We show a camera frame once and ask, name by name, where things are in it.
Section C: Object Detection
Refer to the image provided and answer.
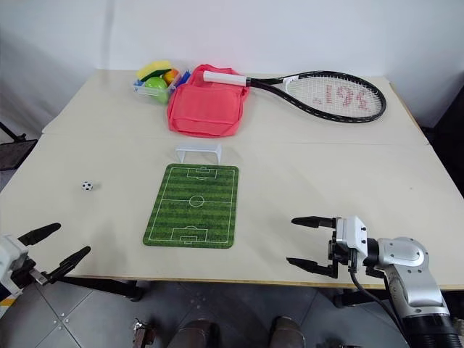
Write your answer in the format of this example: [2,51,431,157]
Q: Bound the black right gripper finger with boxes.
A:
[286,256,339,279]
[291,215,337,229]

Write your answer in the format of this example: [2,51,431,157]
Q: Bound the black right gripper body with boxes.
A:
[327,217,364,273]

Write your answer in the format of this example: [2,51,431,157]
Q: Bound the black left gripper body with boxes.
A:
[9,257,50,291]

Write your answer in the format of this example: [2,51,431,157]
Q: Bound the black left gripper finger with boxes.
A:
[17,222,62,247]
[46,246,92,285]

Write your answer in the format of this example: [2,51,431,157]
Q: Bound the green soccer field mat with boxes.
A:
[141,163,241,249]

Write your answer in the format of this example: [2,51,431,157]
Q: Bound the black table leg bar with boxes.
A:
[59,277,144,302]

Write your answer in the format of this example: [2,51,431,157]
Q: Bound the dark rounded shape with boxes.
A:
[176,318,221,348]
[269,316,305,348]

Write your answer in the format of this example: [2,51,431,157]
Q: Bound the black mesh stand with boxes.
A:
[0,121,38,172]

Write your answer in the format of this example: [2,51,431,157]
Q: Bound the rusty brown metal piece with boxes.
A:
[132,318,157,348]

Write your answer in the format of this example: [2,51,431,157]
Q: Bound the white toy goal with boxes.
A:
[174,143,223,162]

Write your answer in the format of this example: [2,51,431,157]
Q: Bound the pink fabric bag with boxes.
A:
[166,64,252,139]

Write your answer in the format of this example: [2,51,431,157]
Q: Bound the black tennis racket white grip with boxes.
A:
[202,69,387,125]

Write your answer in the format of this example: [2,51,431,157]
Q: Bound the clear plastic box blue latches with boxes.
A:
[131,67,192,103]

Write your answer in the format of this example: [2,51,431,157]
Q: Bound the green toy apple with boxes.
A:
[145,76,167,94]

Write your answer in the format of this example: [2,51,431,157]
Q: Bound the yellow sponge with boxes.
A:
[136,59,175,78]

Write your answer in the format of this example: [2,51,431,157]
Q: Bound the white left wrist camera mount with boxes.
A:
[0,233,29,299]

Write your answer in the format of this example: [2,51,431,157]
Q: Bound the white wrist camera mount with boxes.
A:
[0,233,29,299]
[335,215,369,260]

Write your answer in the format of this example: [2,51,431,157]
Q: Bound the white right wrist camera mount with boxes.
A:
[335,215,369,260]

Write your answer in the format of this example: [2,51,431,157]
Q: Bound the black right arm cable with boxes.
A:
[347,266,403,323]

